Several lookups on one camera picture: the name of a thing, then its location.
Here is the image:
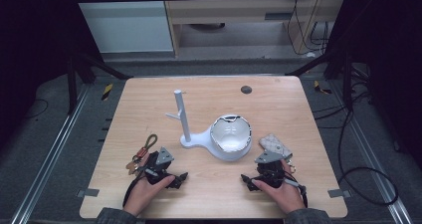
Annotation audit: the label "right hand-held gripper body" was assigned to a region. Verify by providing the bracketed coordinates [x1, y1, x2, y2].
[254, 149, 287, 189]

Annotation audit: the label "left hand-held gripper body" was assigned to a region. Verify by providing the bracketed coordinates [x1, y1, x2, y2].
[144, 146, 175, 186]

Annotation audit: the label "keychain with green loop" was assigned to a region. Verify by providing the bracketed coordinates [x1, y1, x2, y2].
[124, 133, 159, 176]

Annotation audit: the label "beige quilted pouch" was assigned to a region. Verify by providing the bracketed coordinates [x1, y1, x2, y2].
[258, 132, 297, 174]

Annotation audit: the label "white key stand with bowl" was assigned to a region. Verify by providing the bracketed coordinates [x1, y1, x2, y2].
[164, 89, 253, 162]

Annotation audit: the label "person's right hand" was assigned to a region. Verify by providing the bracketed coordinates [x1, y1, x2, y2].
[251, 159, 307, 215]

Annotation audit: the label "person's left hand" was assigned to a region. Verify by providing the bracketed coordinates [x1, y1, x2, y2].
[123, 174, 176, 218]

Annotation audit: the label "yellow black tape strip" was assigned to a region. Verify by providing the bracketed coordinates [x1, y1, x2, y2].
[313, 80, 333, 96]
[101, 83, 114, 102]

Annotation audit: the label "black metal stand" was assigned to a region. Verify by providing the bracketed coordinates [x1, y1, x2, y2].
[65, 50, 134, 116]
[284, 49, 355, 112]

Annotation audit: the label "white cabinet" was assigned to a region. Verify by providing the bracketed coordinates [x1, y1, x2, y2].
[70, 0, 174, 55]

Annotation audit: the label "light wooden desk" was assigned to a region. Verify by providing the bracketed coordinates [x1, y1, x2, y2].
[160, 0, 350, 58]

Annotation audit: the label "dark curtain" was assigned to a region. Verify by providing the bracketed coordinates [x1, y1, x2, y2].
[326, 0, 422, 172]
[0, 0, 103, 148]

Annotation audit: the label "left hand-held gripper cable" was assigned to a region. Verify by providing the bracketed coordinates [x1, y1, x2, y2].
[121, 168, 160, 208]

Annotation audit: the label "hand-held gripper cable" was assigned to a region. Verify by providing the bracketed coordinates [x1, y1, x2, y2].
[121, 168, 160, 208]
[283, 174, 309, 209]

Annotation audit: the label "right hand-held gripper cable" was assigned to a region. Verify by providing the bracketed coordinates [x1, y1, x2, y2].
[283, 174, 309, 209]

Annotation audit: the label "black looped floor cable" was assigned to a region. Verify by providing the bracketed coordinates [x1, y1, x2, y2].
[313, 80, 400, 207]

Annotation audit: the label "aluminium floor rail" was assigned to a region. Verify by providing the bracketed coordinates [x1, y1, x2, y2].
[9, 84, 92, 224]
[327, 80, 414, 224]

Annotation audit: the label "thin black floor cable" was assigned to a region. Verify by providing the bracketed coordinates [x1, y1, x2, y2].
[23, 98, 50, 119]

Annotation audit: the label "black hanging cables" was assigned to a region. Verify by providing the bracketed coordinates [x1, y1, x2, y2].
[286, 0, 330, 57]

